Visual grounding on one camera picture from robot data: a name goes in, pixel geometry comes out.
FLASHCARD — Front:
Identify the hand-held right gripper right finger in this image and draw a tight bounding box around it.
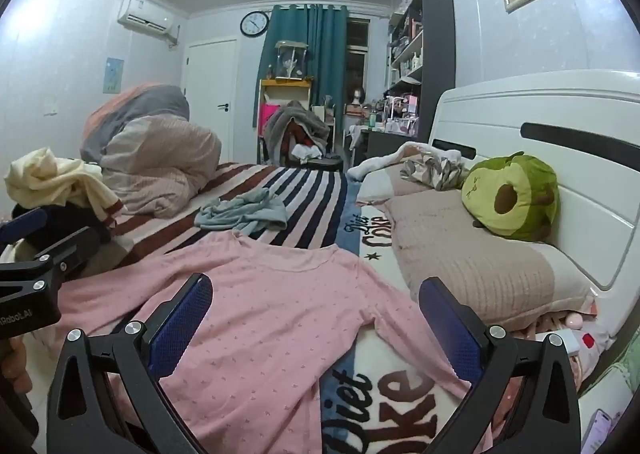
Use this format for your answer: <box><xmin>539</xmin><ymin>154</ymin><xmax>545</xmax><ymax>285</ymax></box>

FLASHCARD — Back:
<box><xmin>418</xmin><ymin>276</ymin><xmax>583</xmax><ymax>454</ymax></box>

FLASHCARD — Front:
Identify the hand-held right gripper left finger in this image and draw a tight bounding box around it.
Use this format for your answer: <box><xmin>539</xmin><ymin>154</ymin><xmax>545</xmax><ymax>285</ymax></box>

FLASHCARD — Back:
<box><xmin>46</xmin><ymin>273</ymin><xmax>221</xmax><ymax>454</ymax></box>

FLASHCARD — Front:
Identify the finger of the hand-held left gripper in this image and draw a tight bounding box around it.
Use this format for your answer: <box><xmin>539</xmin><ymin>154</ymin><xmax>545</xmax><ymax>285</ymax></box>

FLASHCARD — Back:
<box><xmin>0</xmin><ymin>208</ymin><xmax>49</xmax><ymax>247</ymax></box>
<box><xmin>30</xmin><ymin>225</ymin><xmax>101</xmax><ymax>281</ymax></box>

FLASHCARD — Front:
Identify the pink dotted shirt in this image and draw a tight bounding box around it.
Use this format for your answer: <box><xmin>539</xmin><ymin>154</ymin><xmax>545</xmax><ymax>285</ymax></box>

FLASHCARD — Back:
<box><xmin>50</xmin><ymin>229</ymin><xmax>473</xmax><ymax>454</ymax></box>

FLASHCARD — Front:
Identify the person's left hand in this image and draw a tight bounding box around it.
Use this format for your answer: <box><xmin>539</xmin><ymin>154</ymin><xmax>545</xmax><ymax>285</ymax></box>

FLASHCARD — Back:
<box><xmin>0</xmin><ymin>334</ymin><xmax>32</xmax><ymax>397</ymax></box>

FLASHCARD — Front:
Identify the dark cloth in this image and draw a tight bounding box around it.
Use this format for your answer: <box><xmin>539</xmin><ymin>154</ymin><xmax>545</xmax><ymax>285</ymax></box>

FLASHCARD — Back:
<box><xmin>10</xmin><ymin>204</ymin><xmax>113</xmax><ymax>279</ymax></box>

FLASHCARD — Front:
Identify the cream garment with red stripe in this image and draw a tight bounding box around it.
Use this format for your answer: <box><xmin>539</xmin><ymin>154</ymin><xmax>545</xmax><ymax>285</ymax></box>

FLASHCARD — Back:
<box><xmin>4</xmin><ymin>148</ymin><xmax>125</xmax><ymax>225</ymax></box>

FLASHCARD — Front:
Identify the beige pillow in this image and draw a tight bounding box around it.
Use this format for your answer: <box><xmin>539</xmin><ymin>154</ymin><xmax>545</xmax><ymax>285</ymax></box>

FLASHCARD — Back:
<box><xmin>382</xmin><ymin>191</ymin><xmax>598</xmax><ymax>332</ymax></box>

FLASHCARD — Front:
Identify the printed fleece blanket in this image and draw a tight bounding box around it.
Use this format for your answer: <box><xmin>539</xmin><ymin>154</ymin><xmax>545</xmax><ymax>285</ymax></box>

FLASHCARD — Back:
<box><xmin>315</xmin><ymin>179</ymin><xmax>481</xmax><ymax>454</ymax></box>

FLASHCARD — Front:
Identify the white power strip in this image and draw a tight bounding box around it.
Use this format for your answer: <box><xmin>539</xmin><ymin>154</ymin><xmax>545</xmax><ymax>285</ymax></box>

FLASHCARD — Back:
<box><xmin>535</xmin><ymin>331</ymin><xmax>586</xmax><ymax>355</ymax></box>

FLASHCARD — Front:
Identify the rolled pink grey duvet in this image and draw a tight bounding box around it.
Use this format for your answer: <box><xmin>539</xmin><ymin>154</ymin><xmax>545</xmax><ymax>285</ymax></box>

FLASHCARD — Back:
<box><xmin>80</xmin><ymin>82</ymin><xmax>223</xmax><ymax>219</ymax></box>

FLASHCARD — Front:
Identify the grey-blue garment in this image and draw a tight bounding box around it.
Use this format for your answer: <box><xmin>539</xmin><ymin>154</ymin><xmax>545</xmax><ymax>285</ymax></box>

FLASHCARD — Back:
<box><xmin>194</xmin><ymin>188</ymin><xmax>288</xmax><ymax>237</ymax></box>

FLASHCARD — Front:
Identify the grey patterned cloth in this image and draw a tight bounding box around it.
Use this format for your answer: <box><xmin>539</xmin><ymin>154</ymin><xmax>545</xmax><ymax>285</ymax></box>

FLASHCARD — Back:
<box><xmin>400</xmin><ymin>154</ymin><xmax>471</xmax><ymax>192</ymax></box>

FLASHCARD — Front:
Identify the green avocado plush toy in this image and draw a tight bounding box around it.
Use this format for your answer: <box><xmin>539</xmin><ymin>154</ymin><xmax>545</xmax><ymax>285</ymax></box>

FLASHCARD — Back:
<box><xmin>461</xmin><ymin>151</ymin><xmax>560</xmax><ymax>241</ymax></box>

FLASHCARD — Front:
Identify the green cloth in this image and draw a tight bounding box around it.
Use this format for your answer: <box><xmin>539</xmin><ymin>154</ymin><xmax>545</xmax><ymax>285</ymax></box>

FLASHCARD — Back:
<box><xmin>580</xmin><ymin>349</ymin><xmax>640</xmax><ymax>415</ymax></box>

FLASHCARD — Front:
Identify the striped blanket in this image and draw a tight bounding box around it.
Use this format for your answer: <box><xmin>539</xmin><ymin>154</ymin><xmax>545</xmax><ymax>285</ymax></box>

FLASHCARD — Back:
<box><xmin>85</xmin><ymin>161</ymin><xmax>351</xmax><ymax>279</ymax></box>

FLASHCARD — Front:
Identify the white fluffy blanket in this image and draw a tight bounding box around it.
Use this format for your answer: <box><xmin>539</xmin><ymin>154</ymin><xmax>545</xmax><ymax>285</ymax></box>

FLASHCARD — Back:
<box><xmin>346</xmin><ymin>141</ymin><xmax>476</xmax><ymax>182</ymax></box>

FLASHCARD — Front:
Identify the smartphone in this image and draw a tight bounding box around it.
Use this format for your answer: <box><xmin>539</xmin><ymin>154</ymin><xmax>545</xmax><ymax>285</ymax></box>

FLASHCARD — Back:
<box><xmin>580</xmin><ymin>408</ymin><xmax>628</xmax><ymax>454</ymax></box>

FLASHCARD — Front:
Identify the dark desk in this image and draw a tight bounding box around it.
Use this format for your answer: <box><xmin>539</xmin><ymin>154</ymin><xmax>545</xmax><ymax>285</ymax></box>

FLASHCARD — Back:
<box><xmin>350</xmin><ymin>126</ymin><xmax>431</xmax><ymax>169</ymax></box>

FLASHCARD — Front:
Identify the white door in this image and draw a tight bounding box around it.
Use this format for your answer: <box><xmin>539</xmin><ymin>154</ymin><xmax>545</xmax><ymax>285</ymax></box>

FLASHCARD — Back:
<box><xmin>182</xmin><ymin>38</ymin><xmax>238</xmax><ymax>163</ymax></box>

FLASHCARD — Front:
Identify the white air conditioner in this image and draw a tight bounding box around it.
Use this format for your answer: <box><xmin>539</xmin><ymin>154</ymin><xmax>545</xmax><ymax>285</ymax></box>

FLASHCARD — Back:
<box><xmin>117</xmin><ymin>0</ymin><xmax>181</xmax><ymax>42</ymax></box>

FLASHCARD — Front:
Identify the yellow shelf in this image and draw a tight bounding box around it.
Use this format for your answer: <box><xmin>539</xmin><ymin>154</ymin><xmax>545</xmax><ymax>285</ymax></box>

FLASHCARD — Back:
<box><xmin>257</xmin><ymin>78</ymin><xmax>316</xmax><ymax>165</ymax></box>

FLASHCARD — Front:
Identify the white headboard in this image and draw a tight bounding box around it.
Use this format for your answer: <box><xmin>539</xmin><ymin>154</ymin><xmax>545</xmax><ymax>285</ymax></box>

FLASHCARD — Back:
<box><xmin>427</xmin><ymin>70</ymin><xmax>640</xmax><ymax>292</ymax></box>

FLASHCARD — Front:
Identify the window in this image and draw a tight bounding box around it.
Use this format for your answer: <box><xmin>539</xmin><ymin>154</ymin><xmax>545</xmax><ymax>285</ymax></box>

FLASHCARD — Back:
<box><xmin>345</xmin><ymin>18</ymin><xmax>372</xmax><ymax>104</ymax></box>

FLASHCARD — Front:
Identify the dark bookshelf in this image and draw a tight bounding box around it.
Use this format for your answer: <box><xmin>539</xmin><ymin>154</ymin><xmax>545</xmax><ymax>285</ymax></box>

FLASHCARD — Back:
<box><xmin>385</xmin><ymin>0</ymin><xmax>456</xmax><ymax>135</ymax></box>

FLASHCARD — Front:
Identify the glass display case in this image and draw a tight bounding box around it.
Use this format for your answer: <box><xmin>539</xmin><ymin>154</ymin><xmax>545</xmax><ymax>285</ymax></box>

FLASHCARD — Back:
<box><xmin>272</xmin><ymin>40</ymin><xmax>308</xmax><ymax>81</ymax></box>

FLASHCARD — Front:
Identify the teal curtain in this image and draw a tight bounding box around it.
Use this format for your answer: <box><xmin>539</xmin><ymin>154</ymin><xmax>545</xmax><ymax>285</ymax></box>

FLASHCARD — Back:
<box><xmin>256</xmin><ymin>4</ymin><xmax>349</xmax><ymax>119</ymax></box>

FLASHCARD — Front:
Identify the small wall poster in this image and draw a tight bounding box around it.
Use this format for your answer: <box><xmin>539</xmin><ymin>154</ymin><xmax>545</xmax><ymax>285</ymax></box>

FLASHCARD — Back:
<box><xmin>103</xmin><ymin>57</ymin><xmax>125</xmax><ymax>94</ymax></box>

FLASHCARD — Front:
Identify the round wall clock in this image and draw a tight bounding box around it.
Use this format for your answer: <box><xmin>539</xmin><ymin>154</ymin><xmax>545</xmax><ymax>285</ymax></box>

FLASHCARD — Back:
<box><xmin>240</xmin><ymin>11</ymin><xmax>270</xmax><ymax>37</ymax></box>

